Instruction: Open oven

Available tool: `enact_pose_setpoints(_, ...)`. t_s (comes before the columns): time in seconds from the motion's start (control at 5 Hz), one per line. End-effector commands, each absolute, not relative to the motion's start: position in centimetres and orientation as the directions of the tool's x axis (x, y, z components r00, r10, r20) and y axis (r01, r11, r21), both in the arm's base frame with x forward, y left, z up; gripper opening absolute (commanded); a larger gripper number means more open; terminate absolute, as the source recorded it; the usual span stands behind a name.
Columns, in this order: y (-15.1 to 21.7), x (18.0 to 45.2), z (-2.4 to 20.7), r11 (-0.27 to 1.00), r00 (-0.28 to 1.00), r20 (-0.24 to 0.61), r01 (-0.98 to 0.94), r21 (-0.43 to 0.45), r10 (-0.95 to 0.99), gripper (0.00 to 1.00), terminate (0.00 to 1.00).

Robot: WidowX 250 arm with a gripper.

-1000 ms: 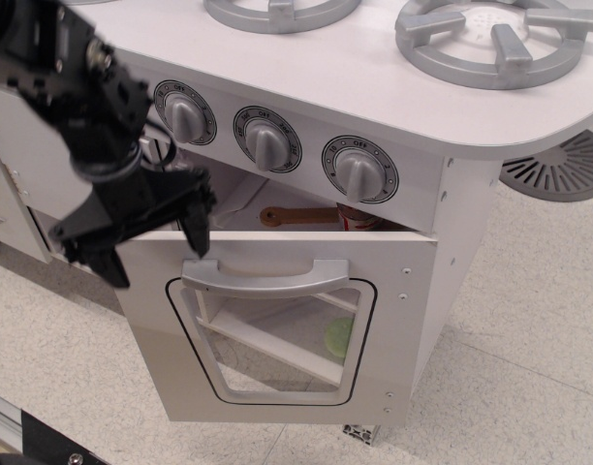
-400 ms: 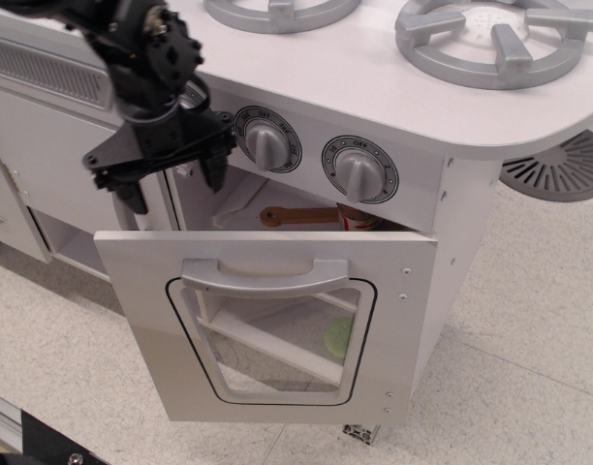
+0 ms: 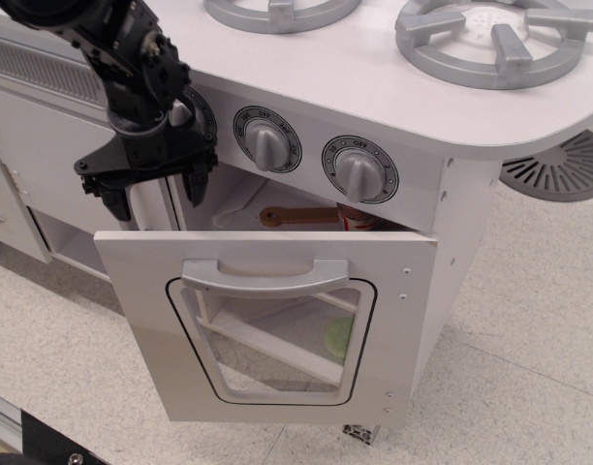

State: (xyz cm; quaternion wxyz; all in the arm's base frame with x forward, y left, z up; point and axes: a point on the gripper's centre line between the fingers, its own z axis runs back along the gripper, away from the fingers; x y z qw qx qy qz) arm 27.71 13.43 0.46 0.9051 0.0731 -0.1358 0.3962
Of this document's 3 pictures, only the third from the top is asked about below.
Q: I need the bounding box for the white cupboard door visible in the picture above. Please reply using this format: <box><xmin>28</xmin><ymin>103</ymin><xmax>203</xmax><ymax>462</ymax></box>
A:
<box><xmin>0</xmin><ymin>84</ymin><xmax>181</xmax><ymax>263</ymax></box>

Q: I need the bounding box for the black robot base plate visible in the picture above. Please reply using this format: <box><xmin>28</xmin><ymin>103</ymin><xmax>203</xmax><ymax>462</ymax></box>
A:
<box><xmin>0</xmin><ymin>397</ymin><xmax>108</xmax><ymax>465</ymax></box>

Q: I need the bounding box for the grey oven knob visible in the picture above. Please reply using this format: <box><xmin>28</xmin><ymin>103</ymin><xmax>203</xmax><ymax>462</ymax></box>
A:
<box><xmin>322</xmin><ymin>136</ymin><xmax>399</xmax><ymax>204</ymax></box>
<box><xmin>169</xmin><ymin>86</ymin><xmax>217</xmax><ymax>137</ymax></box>
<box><xmin>233</xmin><ymin>106</ymin><xmax>302</xmax><ymax>173</ymax></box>

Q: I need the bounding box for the green toy food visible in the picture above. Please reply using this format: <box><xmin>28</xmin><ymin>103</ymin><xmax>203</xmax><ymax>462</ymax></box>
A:
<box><xmin>324</xmin><ymin>317</ymin><xmax>354</xmax><ymax>358</ymax></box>

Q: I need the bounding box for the grey perforated vent panel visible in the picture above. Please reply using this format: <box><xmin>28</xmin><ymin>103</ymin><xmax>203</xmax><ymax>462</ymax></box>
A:
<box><xmin>0</xmin><ymin>40</ymin><xmax>106</xmax><ymax>107</ymax></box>

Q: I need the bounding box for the white toy kitchen cabinet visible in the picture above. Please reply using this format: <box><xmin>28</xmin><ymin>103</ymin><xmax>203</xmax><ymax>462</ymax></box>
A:
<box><xmin>0</xmin><ymin>0</ymin><xmax>593</xmax><ymax>427</ymax></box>

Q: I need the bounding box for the grey stove burner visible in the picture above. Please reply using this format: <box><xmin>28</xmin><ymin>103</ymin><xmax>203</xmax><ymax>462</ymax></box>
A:
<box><xmin>395</xmin><ymin>1</ymin><xmax>593</xmax><ymax>90</ymax></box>
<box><xmin>203</xmin><ymin>0</ymin><xmax>360</xmax><ymax>35</ymax></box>

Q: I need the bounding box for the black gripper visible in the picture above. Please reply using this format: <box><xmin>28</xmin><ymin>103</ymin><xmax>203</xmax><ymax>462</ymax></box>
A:
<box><xmin>74</xmin><ymin>113</ymin><xmax>218</xmax><ymax>222</ymax></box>

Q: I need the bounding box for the red white can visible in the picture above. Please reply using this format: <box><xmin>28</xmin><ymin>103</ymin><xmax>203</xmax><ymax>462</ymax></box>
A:
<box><xmin>337</xmin><ymin>203</ymin><xmax>383</xmax><ymax>232</ymax></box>

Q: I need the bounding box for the grey left stove burner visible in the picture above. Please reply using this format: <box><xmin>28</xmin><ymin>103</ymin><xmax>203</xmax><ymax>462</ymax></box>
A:
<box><xmin>203</xmin><ymin>0</ymin><xmax>360</xmax><ymax>35</ymax></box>

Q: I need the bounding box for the grey middle oven knob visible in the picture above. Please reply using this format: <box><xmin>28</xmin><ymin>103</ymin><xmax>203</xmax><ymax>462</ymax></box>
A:
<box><xmin>233</xmin><ymin>106</ymin><xmax>302</xmax><ymax>173</ymax></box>

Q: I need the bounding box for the grey left oven knob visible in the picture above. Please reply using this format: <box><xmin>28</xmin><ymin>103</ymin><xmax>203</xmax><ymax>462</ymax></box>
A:
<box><xmin>169</xmin><ymin>86</ymin><xmax>217</xmax><ymax>137</ymax></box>

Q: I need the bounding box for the white paper sheet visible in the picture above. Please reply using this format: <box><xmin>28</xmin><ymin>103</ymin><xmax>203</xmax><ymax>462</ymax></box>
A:
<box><xmin>212</xmin><ymin>191</ymin><xmax>259</xmax><ymax>230</ymax></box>

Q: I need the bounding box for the grey right stove burner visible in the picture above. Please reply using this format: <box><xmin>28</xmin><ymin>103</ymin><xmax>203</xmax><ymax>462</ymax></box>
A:
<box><xmin>395</xmin><ymin>1</ymin><xmax>593</xmax><ymax>90</ymax></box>

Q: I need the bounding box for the grey right oven knob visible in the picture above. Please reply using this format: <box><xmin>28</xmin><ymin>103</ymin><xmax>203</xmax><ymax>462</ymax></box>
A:
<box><xmin>322</xmin><ymin>136</ymin><xmax>399</xmax><ymax>204</ymax></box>

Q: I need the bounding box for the grey slotted round disc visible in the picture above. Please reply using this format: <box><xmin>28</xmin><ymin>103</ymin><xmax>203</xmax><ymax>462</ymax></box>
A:
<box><xmin>500</xmin><ymin>130</ymin><xmax>593</xmax><ymax>202</ymax></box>

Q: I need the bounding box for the aluminium extrusion frame foot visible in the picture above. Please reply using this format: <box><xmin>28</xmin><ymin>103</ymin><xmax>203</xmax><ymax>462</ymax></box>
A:
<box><xmin>342</xmin><ymin>424</ymin><xmax>381</xmax><ymax>446</ymax></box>

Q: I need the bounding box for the white oven door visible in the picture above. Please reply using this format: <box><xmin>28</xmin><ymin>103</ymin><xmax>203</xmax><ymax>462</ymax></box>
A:
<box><xmin>95</xmin><ymin>231</ymin><xmax>438</xmax><ymax>425</ymax></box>

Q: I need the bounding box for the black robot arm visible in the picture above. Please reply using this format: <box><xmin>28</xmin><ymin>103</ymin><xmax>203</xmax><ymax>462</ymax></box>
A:
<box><xmin>0</xmin><ymin>1</ymin><xmax>218</xmax><ymax>223</ymax></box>

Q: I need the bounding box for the wooden spoon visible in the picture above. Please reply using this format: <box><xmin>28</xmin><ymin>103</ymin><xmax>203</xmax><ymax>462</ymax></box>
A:
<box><xmin>259</xmin><ymin>206</ymin><xmax>339</xmax><ymax>228</ymax></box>

